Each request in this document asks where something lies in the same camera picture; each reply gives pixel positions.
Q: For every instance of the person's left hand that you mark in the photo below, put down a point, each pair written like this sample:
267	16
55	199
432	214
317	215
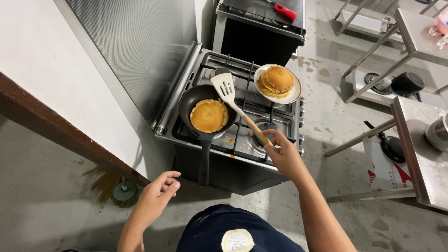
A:
155	197

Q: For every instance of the person's right hand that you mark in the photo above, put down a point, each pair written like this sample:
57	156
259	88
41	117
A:
287	159

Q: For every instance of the straw broom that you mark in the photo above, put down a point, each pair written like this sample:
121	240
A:
112	187

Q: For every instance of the silver gas stove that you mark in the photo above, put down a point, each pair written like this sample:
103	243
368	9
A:
245	140

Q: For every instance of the white plate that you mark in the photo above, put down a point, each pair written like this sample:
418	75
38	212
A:
295	92

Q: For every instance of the stack of golden pancakes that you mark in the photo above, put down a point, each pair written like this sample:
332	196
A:
276	82

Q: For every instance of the person's dark blue apron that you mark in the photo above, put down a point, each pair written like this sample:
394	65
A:
227	231

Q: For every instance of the golden pancake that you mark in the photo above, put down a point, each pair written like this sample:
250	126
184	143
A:
209	116

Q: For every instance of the white cardboard box red print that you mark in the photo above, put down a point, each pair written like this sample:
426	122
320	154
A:
383	168

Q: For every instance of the small black frying pan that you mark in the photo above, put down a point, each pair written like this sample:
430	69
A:
390	145

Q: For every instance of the glass pot lid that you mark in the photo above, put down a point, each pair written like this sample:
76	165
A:
378	84

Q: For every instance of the black oven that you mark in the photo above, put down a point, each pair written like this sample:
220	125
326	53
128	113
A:
259	31

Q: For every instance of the black pot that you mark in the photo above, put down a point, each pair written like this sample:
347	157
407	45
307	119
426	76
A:
407	84

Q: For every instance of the open glass stove lid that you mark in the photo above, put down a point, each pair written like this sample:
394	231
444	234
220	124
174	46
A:
140	52

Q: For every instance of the steel pot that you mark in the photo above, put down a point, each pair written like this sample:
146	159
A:
437	133

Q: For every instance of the steel rack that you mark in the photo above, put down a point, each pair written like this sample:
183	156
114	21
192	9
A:
364	19

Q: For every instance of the steel work table with shelf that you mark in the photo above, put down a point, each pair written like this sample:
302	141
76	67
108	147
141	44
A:
402	45

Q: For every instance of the pink container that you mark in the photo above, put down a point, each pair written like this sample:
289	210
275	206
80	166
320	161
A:
442	23

